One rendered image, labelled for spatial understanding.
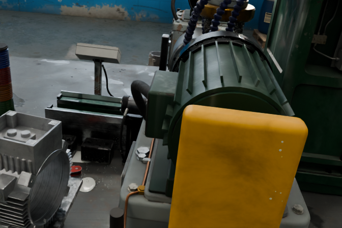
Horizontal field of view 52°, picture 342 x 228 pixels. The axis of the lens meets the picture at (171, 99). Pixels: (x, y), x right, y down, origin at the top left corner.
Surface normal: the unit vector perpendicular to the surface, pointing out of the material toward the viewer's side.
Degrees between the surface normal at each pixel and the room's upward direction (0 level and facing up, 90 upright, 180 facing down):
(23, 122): 90
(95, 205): 0
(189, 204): 90
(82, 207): 0
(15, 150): 90
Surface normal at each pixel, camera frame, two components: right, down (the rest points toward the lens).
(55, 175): -0.17, -0.01
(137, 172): 0.10, -0.90
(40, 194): -0.02, -0.61
